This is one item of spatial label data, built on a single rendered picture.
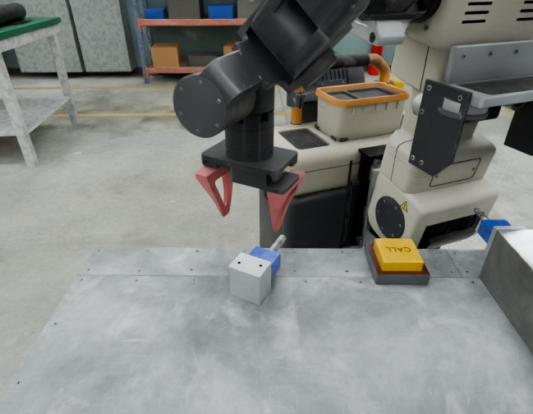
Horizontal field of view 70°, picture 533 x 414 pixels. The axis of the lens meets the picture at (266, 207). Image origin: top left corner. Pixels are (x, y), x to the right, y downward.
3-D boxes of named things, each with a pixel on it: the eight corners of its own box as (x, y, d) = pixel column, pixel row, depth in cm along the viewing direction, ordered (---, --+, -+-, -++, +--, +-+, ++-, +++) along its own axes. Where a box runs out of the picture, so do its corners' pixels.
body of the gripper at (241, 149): (275, 186, 42) (277, 121, 38) (199, 167, 46) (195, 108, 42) (298, 165, 47) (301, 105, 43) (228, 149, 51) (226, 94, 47)
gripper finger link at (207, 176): (244, 236, 48) (242, 169, 43) (198, 222, 51) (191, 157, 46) (268, 212, 53) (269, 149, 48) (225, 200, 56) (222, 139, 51)
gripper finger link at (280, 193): (281, 248, 46) (283, 179, 41) (231, 232, 49) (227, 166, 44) (302, 221, 51) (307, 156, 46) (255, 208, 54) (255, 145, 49)
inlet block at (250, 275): (269, 246, 66) (269, 220, 63) (296, 254, 64) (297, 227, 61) (229, 294, 56) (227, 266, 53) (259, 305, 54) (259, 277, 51)
